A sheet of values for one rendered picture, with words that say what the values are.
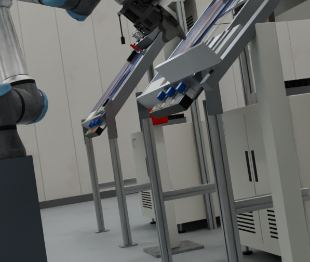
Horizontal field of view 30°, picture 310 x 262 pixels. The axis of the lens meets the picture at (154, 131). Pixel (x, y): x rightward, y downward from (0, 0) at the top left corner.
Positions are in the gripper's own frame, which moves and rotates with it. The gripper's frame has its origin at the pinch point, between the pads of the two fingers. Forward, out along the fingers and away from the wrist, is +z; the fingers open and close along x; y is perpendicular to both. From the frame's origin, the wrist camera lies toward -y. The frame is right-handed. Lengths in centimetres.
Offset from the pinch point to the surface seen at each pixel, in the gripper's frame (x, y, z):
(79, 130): -480, -29, 34
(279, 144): 24.3, 16.1, 35.9
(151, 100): -55, 8, 13
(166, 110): -20.4, 16.4, 13.6
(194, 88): -9.5, 7.6, 14.6
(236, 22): -1.4, -15.3, 11.1
